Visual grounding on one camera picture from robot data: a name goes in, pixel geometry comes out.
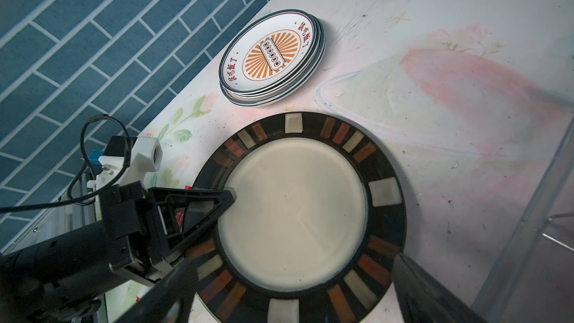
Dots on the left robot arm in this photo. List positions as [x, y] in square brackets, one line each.
[62, 278]

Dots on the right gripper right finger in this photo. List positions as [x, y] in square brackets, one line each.
[424, 299]

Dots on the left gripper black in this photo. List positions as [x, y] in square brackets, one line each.
[146, 230]

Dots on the black plate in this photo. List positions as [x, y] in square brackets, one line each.
[318, 219]

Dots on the brown patterned plate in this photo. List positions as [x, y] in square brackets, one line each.
[269, 51]

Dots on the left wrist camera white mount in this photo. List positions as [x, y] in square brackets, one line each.
[125, 163]

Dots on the metal wire dish rack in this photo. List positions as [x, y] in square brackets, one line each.
[505, 275]

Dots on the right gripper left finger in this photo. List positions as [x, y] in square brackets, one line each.
[170, 300]

